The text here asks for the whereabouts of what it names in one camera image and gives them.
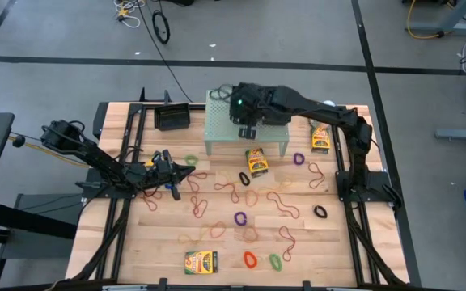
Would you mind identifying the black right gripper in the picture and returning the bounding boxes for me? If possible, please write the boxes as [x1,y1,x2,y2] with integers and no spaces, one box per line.
[228,82,269,141]

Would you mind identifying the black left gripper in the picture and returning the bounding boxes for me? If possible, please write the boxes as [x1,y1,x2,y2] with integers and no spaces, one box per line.
[146,149,197,202]

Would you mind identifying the yellow green Crayola crayon box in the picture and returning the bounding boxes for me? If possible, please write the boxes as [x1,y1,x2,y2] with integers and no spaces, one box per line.
[311,124,332,154]
[244,147,269,179]
[184,250,219,276]

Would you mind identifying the red rubber band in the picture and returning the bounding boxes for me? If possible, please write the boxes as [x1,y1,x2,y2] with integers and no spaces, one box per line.
[139,188,163,213]
[186,171,209,194]
[307,161,326,190]
[265,190,301,220]
[277,225,297,263]
[190,195,209,220]
[213,181,241,205]

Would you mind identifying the black plastic basket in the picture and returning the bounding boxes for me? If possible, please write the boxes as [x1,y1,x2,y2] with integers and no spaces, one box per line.
[153,102,192,132]

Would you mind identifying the orange rubber band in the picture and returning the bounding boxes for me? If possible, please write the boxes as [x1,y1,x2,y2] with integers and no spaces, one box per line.
[242,225,260,244]
[209,220,228,239]
[244,188,260,208]

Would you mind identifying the yellow rubber band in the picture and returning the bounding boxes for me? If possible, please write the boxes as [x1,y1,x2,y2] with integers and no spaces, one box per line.
[177,224,212,246]
[256,177,294,193]

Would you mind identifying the black control box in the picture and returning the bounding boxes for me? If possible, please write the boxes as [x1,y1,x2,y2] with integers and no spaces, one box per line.
[93,102,109,139]

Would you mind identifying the grey equipment cart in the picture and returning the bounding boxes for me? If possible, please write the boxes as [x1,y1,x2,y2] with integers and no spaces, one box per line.
[0,192,84,291]

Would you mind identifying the grey table foot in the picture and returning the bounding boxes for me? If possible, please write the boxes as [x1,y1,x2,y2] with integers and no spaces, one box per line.
[434,128,466,141]

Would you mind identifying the grey table leg base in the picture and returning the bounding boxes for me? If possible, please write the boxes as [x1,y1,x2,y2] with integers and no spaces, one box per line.
[409,0,466,36]

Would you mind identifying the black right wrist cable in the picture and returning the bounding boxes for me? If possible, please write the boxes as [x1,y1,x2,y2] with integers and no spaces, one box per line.
[210,84,234,102]

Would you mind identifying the black floor cable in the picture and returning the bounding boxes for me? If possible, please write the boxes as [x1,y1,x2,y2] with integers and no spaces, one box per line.
[135,0,193,103]

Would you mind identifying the red spiral coil bracelet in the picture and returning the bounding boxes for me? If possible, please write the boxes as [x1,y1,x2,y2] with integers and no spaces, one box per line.
[243,251,259,270]

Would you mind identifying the yellow cord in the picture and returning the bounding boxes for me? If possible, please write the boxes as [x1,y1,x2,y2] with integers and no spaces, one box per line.
[8,135,91,169]

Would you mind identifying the black cable hoop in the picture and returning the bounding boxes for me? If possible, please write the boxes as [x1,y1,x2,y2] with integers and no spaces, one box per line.
[151,10,172,45]

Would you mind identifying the white yellow floor cables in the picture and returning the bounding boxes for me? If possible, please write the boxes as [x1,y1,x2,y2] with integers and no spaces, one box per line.
[113,0,147,29]

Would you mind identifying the yellow floor cable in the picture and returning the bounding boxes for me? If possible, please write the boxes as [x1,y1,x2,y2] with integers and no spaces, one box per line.
[405,0,447,40]

